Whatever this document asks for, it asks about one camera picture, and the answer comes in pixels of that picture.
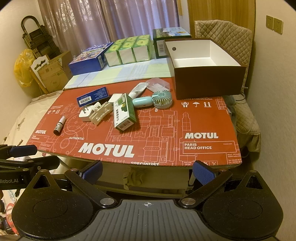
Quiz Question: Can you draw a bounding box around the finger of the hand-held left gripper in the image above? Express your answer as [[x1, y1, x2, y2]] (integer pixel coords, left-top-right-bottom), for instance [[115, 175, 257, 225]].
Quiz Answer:
[[0, 155, 61, 173], [0, 144, 36, 159]]

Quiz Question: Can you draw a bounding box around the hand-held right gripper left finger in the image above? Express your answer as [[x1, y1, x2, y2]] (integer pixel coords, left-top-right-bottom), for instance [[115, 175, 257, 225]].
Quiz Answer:
[[28, 160, 117, 208]]

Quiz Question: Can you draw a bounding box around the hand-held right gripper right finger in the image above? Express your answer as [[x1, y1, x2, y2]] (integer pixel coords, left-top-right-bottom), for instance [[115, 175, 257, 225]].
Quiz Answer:
[[179, 160, 270, 208]]

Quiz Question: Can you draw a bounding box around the white square plug adapter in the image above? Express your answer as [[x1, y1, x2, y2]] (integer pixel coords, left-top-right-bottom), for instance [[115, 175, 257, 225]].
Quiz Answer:
[[79, 102, 102, 122]]

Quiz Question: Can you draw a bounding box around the cream hair clip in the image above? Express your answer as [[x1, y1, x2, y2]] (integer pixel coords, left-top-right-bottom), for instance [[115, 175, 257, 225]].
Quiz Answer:
[[89, 101, 113, 126]]

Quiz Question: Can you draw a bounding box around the green white medicine box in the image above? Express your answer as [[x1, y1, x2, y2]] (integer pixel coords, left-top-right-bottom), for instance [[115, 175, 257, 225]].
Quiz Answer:
[[112, 93, 137, 132]]

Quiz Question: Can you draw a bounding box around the small blue box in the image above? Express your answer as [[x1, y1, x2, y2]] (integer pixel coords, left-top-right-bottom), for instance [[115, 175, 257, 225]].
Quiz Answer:
[[76, 86, 111, 107]]

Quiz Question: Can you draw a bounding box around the white charger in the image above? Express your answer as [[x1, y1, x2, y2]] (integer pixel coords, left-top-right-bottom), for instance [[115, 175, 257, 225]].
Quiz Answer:
[[109, 93, 123, 105]]

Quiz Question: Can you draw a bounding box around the mint handheld fan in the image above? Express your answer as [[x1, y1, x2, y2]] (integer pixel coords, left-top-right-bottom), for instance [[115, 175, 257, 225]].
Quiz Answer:
[[132, 90, 173, 109]]

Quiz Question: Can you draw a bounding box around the brown storage box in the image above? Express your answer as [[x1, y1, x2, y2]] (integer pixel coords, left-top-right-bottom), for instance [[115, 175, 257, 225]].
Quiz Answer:
[[164, 38, 248, 100]]

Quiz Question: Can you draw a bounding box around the white tube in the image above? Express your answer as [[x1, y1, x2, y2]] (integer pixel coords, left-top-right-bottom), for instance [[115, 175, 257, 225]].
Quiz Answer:
[[128, 82, 148, 100]]

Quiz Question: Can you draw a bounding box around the clear plastic case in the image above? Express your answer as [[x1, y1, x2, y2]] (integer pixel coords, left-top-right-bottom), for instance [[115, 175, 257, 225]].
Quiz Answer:
[[146, 77, 171, 92]]

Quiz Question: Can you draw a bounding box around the cream printed bedsheet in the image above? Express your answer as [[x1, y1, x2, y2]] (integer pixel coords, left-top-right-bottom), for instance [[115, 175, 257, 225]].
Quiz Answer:
[[0, 89, 67, 158]]

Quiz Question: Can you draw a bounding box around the small white bottle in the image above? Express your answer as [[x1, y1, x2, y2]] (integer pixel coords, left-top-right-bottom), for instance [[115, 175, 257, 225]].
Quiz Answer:
[[53, 116, 66, 135]]

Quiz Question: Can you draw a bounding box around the red printed cardboard sheet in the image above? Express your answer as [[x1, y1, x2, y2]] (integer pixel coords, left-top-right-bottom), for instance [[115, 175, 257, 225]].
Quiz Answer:
[[27, 76, 243, 168]]

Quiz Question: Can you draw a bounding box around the grey cloth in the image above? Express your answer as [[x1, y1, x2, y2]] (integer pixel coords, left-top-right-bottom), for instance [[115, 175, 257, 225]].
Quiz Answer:
[[223, 95, 238, 130]]

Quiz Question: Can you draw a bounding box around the yellow plastic bag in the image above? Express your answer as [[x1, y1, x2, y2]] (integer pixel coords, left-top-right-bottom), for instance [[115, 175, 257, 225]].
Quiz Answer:
[[14, 49, 38, 88]]

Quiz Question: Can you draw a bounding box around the brown cardboard box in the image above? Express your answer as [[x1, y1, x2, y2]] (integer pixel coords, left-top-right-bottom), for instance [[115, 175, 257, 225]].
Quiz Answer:
[[38, 50, 74, 94]]

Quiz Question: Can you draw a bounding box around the pastel checkered cloth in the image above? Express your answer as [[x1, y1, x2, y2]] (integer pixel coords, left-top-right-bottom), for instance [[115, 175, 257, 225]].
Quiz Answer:
[[63, 57, 174, 91]]

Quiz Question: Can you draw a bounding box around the large blue picture box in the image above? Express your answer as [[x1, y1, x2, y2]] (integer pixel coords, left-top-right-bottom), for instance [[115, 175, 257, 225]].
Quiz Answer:
[[68, 42, 114, 76]]

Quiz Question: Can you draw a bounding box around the black step ladder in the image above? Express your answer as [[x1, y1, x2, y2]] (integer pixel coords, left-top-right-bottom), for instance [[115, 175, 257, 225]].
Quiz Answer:
[[21, 16, 62, 61]]

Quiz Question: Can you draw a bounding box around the green tissue multipack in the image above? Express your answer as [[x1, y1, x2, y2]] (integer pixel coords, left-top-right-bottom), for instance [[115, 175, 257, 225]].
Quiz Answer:
[[104, 35, 154, 67]]

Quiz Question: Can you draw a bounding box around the dark green picture box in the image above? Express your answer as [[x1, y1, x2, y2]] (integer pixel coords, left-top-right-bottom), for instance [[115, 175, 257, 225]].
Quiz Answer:
[[153, 27, 192, 59]]

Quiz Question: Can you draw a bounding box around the beige quilted chair cover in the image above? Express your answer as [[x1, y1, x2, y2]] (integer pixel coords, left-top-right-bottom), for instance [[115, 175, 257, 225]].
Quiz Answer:
[[194, 20, 262, 135]]

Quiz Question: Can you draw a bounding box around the mauve curtain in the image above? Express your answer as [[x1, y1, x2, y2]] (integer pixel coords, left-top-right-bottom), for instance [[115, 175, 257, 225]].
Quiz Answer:
[[37, 0, 179, 56]]

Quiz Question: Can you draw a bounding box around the wooden wall panel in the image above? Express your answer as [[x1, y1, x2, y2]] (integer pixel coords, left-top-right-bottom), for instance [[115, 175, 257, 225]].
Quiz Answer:
[[187, 0, 256, 39]]

